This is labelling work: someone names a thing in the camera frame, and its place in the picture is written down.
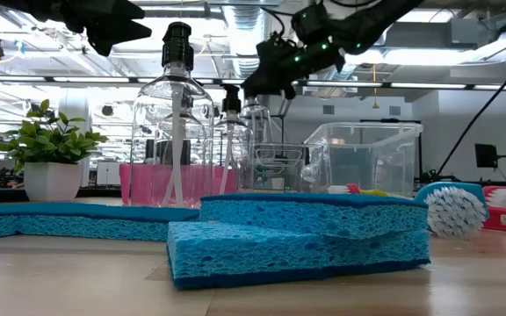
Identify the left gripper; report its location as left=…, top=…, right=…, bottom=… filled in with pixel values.
left=0, top=0, right=153, bottom=57

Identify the blue dish brush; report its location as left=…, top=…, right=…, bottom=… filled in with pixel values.
left=413, top=181, right=490, bottom=241

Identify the yellow dish brush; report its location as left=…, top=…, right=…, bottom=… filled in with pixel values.
left=359, top=188, right=412, bottom=199

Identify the large clear plastic bin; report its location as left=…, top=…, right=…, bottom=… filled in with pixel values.
left=303, top=121, right=424, bottom=198

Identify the small black monitor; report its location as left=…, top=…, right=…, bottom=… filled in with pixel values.
left=474, top=143, right=499, bottom=169

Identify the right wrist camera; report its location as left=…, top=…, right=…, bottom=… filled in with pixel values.
left=291, top=3, right=329, bottom=44

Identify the black desktop monitor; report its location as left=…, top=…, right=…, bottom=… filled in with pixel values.
left=145, top=138, right=194, bottom=166

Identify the yellow hanging cord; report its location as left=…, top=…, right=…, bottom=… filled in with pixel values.
left=370, top=64, right=380, bottom=110

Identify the silver round ventilation duct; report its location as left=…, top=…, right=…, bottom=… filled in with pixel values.
left=224, top=4, right=272, bottom=79

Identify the green plant white pot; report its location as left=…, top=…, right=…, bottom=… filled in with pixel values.
left=0, top=98, right=109, bottom=203

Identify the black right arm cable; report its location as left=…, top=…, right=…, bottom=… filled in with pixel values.
left=436, top=38, right=506, bottom=177

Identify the small clear plastic bin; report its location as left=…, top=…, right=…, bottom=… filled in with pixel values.
left=235, top=142, right=324, bottom=194

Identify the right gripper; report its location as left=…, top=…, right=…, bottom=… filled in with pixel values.
left=242, top=37, right=346, bottom=101

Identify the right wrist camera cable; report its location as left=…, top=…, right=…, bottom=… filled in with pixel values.
left=259, top=4, right=300, bottom=50

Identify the pink translucent plastic bin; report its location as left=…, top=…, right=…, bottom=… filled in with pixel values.
left=119, top=163, right=236, bottom=207

